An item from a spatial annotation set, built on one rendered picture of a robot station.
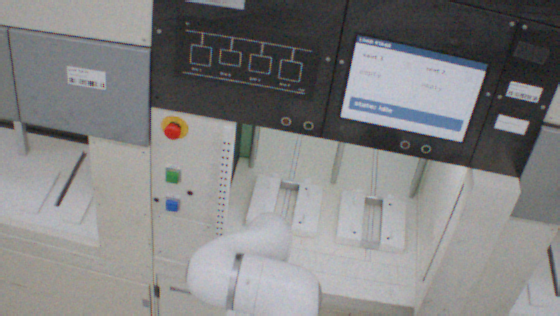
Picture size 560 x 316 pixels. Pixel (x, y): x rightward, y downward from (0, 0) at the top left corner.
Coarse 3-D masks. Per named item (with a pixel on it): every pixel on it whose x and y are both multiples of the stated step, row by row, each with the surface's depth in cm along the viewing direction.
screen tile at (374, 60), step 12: (360, 60) 137; (372, 60) 136; (384, 60) 136; (396, 60) 135; (408, 60) 135; (396, 72) 137; (408, 72) 137; (360, 84) 141; (372, 84) 140; (384, 84) 140; (396, 84) 139; (408, 84) 139; (384, 96) 142; (396, 96) 141; (408, 96) 141
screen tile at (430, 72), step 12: (432, 72) 136; (444, 72) 135; (456, 72) 135; (468, 72) 134; (444, 84) 137; (456, 84) 137; (468, 84) 136; (420, 96) 140; (432, 96) 140; (444, 96) 139; (456, 96) 139; (468, 96) 138; (444, 108) 141; (456, 108) 141
